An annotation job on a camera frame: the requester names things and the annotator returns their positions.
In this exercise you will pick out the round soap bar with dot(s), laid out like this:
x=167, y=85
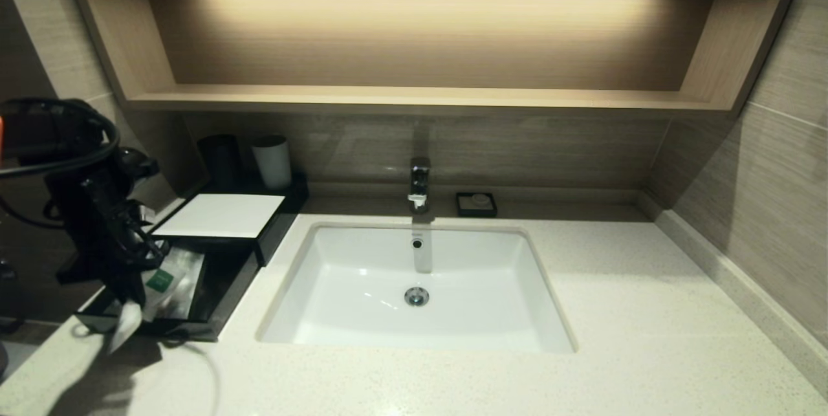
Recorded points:
x=479, y=200

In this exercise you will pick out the wooden wall shelf niche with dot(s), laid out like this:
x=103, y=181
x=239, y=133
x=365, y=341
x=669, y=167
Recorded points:
x=414, y=47

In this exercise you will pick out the white sink basin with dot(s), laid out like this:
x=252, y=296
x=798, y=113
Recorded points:
x=479, y=286

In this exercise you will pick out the white paper sheet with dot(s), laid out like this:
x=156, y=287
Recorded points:
x=220, y=215

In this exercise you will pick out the black cup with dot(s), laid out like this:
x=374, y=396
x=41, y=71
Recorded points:
x=218, y=158

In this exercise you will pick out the black soap dish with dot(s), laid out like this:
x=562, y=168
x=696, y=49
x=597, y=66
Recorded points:
x=460, y=210

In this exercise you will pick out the chrome sink drain stopper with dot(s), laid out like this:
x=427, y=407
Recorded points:
x=416, y=297

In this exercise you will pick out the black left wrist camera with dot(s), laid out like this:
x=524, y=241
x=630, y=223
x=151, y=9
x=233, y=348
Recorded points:
x=139, y=162

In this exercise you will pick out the long packet with green label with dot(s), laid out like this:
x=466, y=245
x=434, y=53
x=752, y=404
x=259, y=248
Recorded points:
x=184, y=286

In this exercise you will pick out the white cup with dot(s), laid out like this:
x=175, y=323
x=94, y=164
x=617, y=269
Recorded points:
x=272, y=162

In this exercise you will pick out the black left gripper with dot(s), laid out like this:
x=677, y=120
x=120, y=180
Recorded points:
x=103, y=228

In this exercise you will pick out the black amenity box drawer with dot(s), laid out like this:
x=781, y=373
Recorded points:
x=223, y=286

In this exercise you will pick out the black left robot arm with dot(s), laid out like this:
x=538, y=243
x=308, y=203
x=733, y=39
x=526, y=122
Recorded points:
x=39, y=134

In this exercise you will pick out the chrome faucet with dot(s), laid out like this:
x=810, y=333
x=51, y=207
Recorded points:
x=420, y=180

